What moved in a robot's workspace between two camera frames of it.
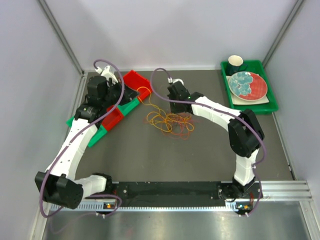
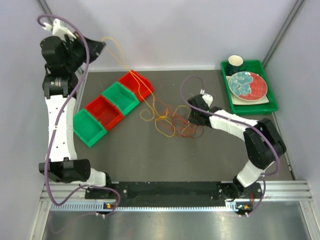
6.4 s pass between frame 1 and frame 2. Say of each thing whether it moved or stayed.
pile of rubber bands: moved
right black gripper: moved
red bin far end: stayed
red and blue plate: stayed
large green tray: stayed
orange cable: moved
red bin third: stayed
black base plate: stayed
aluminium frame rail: stayed
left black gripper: moved
